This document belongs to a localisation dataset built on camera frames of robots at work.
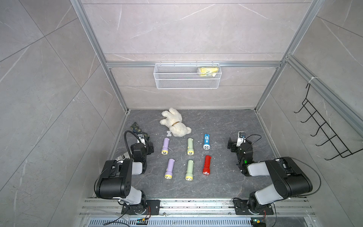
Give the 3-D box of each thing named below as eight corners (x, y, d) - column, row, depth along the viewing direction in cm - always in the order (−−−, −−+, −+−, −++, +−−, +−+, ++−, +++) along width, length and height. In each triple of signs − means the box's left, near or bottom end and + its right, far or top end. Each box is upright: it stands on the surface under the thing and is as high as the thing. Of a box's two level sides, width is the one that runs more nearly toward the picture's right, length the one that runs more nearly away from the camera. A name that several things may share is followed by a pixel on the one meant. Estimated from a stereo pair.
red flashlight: (202, 174, 87) (202, 172, 85) (205, 156, 95) (205, 154, 93) (209, 175, 86) (209, 174, 84) (211, 157, 94) (212, 155, 92)
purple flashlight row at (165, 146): (161, 154, 95) (161, 153, 93) (163, 139, 103) (163, 137, 101) (168, 154, 95) (168, 153, 93) (169, 139, 103) (169, 137, 101)
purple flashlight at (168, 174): (164, 179, 85) (164, 177, 82) (168, 160, 93) (168, 157, 90) (171, 180, 85) (171, 178, 82) (175, 160, 93) (175, 158, 90)
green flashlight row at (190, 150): (187, 155, 95) (187, 153, 92) (187, 139, 102) (187, 137, 100) (193, 155, 95) (194, 153, 92) (193, 139, 102) (193, 137, 100)
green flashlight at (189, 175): (185, 180, 85) (185, 178, 82) (187, 161, 92) (187, 159, 90) (192, 181, 84) (192, 179, 82) (194, 162, 92) (194, 160, 89)
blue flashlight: (202, 149, 98) (203, 146, 95) (203, 135, 105) (203, 133, 103) (209, 150, 98) (210, 147, 95) (209, 136, 105) (210, 133, 102)
